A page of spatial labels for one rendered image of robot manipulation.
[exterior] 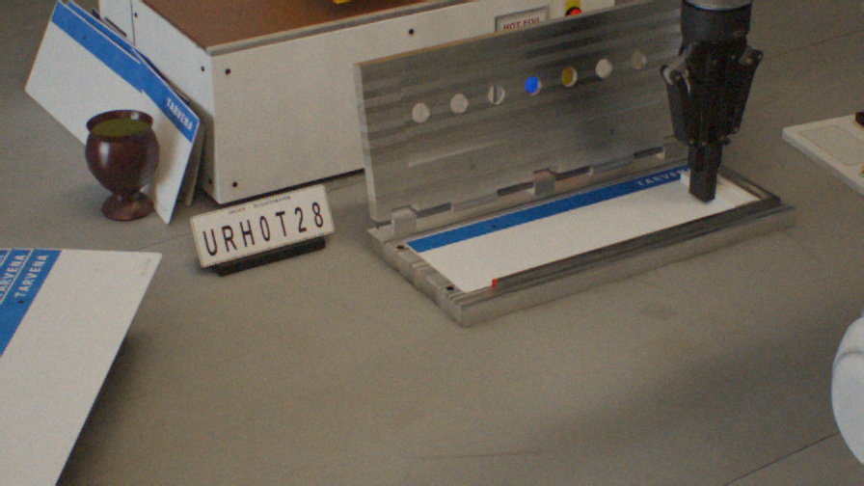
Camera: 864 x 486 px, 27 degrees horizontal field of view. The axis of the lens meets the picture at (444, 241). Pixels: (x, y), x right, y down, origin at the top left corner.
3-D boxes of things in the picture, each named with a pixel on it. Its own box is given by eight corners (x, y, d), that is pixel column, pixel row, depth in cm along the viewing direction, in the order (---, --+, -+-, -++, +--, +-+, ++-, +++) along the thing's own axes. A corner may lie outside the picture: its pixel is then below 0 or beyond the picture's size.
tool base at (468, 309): (464, 327, 183) (464, 296, 181) (366, 245, 199) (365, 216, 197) (795, 225, 203) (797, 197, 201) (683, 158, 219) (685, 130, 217)
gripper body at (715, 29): (707, 15, 188) (701, 97, 192) (769, 1, 192) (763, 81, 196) (663, -6, 193) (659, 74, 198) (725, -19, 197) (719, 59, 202)
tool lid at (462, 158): (359, 66, 189) (351, 64, 191) (379, 235, 195) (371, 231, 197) (690, -9, 209) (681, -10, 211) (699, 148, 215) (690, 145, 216)
